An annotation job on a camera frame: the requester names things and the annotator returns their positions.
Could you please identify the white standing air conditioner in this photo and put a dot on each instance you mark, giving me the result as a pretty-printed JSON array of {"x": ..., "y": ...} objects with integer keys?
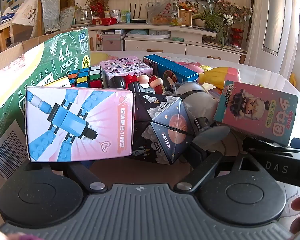
[{"x": 272, "y": 17}]

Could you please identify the yellow pink toy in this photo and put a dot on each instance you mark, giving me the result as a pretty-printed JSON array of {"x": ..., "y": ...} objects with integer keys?
[{"x": 220, "y": 75}]

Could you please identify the green printed cardboard box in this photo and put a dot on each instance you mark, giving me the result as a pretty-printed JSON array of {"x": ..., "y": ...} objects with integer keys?
[{"x": 40, "y": 80}]

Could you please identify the dark space-print folding cube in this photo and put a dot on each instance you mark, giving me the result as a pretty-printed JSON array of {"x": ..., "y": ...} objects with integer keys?
[{"x": 165, "y": 130}]

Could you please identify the white tv cabinet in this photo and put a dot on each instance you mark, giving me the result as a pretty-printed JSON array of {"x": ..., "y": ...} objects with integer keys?
[{"x": 150, "y": 47}]

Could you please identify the round white blue tray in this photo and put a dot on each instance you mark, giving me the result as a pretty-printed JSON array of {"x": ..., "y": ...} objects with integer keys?
[{"x": 147, "y": 33}]

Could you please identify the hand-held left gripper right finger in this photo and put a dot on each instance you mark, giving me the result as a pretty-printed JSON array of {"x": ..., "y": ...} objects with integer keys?
[{"x": 205, "y": 170}]

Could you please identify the blue rectangular box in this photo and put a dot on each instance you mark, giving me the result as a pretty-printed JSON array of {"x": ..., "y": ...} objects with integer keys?
[{"x": 170, "y": 67}]

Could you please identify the red berry branches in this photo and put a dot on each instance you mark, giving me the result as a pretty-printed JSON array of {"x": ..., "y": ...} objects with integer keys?
[{"x": 97, "y": 5}]

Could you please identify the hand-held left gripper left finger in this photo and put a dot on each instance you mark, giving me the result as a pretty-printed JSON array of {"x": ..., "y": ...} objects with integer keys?
[{"x": 82, "y": 175}]

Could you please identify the chair with lace cover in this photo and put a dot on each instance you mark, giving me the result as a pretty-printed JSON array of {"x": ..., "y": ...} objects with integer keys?
[{"x": 50, "y": 12}]

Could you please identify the mint green flat box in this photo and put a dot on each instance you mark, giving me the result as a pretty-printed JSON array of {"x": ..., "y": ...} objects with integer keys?
[{"x": 178, "y": 39}]

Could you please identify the wooden chair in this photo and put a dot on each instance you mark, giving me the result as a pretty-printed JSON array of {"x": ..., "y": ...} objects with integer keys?
[{"x": 5, "y": 37}]

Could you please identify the lilac printed toy box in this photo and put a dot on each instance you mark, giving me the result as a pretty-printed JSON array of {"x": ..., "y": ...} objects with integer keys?
[{"x": 125, "y": 67}]

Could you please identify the clear plastic bag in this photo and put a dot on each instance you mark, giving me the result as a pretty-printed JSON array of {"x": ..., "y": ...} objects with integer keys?
[{"x": 160, "y": 12}]

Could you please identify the black router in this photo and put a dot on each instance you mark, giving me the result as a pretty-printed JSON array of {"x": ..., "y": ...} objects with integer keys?
[{"x": 138, "y": 20}]

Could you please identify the white astronaut toy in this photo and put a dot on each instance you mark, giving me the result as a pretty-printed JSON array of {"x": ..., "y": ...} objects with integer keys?
[{"x": 197, "y": 97}]

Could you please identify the red vase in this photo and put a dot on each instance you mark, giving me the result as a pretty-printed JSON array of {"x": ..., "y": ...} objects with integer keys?
[{"x": 237, "y": 36}]

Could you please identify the pink storage box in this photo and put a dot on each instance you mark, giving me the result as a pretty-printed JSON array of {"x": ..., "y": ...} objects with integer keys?
[{"x": 111, "y": 42}]

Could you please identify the green cartoon toy box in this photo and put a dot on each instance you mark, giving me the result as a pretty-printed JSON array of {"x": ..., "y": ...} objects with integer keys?
[{"x": 257, "y": 112}]

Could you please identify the metal tin can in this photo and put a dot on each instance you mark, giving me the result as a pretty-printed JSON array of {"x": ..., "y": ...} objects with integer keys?
[{"x": 115, "y": 13}]

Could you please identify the red flat box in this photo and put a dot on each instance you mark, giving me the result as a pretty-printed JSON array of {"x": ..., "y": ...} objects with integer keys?
[{"x": 105, "y": 21}]

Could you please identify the potted flowering plant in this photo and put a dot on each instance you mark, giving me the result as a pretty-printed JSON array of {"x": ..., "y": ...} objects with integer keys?
[{"x": 220, "y": 15}]

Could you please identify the white printed paper bag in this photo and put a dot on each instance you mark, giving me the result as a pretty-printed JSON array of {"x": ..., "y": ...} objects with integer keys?
[{"x": 25, "y": 10}]

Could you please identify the multicoloured puzzle cube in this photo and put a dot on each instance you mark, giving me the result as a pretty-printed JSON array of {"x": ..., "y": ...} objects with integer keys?
[{"x": 86, "y": 77}]

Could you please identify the pink blue building-block toy box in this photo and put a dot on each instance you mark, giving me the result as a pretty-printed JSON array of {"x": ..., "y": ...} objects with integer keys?
[{"x": 77, "y": 122}]

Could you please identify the person's right hand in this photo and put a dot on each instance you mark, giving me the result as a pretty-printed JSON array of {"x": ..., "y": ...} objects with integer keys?
[{"x": 297, "y": 201}]

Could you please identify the glass kettle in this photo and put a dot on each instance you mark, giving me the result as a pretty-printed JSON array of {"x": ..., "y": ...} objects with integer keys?
[{"x": 83, "y": 15}]

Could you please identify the red black toy figure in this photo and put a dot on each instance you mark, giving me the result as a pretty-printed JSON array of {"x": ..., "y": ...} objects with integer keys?
[{"x": 130, "y": 82}]

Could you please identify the wooden picture frame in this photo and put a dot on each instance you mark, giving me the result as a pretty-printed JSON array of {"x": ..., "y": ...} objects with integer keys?
[{"x": 185, "y": 17}]

